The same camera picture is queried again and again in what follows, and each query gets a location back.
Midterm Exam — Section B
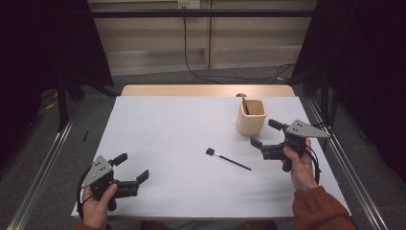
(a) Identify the white table sheet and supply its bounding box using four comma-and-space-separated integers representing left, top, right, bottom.
70, 95, 351, 219

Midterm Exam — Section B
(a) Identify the right hand-held gripper cable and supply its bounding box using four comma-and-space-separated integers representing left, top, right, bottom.
304, 145, 322, 186

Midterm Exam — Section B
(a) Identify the black wall cable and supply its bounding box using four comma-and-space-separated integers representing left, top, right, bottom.
183, 8, 296, 82

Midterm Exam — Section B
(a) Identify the person's left hand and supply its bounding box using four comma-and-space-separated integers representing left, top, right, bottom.
81, 183, 119, 230

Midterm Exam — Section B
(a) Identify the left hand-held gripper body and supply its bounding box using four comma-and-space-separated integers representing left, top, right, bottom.
80, 155, 140, 212

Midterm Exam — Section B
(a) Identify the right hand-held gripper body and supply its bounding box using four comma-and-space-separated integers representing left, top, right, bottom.
260, 119, 331, 173

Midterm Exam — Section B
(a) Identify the metal floor rail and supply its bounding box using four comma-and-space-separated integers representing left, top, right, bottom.
305, 97, 389, 230
6, 104, 80, 230

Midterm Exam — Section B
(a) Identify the person's right hand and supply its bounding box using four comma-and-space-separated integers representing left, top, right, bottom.
282, 137, 319, 193

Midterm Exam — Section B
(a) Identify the makeup brush with gold ferrule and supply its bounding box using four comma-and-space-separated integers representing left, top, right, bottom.
236, 92, 251, 115

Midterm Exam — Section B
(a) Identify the white wall socket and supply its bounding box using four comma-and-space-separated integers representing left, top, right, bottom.
177, 0, 201, 10

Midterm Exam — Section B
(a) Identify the black metal stand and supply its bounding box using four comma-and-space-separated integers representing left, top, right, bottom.
56, 75, 70, 132
320, 68, 329, 128

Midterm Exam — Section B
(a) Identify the hand-held gripper cable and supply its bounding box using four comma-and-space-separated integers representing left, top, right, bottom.
76, 166, 95, 219
304, 145, 322, 186

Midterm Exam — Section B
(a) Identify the black horizontal bar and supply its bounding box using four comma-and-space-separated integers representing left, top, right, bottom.
90, 9, 317, 18

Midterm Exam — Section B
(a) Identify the black eyebrow comb brush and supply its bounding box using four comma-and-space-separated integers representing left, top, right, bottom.
205, 147, 252, 172

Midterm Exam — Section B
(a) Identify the left hand-held gripper cable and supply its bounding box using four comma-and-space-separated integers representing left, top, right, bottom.
76, 166, 95, 219

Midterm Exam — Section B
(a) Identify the black curtain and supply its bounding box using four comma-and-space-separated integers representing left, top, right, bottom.
291, 0, 406, 173
0, 0, 114, 167

